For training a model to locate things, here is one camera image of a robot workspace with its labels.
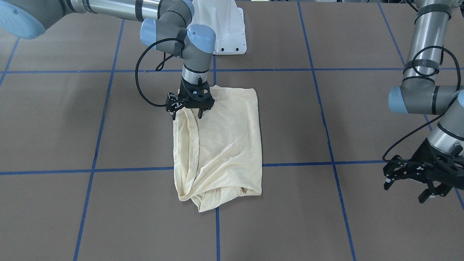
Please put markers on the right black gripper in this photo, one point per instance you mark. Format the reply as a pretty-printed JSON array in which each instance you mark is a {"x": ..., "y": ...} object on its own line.
[{"x": 183, "y": 97}]

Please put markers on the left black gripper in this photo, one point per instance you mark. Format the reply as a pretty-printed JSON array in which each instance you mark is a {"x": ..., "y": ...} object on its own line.
[{"x": 419, "y": 160}]

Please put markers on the cream long-sleeve printed shirt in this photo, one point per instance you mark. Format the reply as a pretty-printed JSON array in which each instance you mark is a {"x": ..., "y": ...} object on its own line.
[{"x": 218, "y": 157}]

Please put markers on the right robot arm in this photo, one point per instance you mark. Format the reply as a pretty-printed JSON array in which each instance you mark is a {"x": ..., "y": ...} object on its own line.
[{"x": 166, "y": 25}]

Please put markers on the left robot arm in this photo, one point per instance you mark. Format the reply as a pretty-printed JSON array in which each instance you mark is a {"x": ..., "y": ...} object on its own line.
[{"x": 431, "y": 84}]

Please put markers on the brown table mat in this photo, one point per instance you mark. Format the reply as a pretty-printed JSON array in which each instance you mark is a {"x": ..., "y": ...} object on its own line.
[{"x": 87, "y": 164}]

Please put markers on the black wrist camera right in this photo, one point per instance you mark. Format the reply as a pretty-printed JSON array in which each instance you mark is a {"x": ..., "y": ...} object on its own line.
[{"x": 174, "y": 102}]

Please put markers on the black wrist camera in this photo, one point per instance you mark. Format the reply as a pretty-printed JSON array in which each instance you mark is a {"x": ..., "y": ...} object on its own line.
[
  {"x": 174, "y": 102},
  {"x": 398, "y": 168}
]

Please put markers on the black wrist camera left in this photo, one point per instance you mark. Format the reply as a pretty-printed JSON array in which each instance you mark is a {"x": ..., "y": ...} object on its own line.
[{"x": 398, "y": 168}]

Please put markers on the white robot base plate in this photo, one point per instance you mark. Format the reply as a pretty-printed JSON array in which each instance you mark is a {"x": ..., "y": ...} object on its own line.
[{"x": 227, "y": 20}]

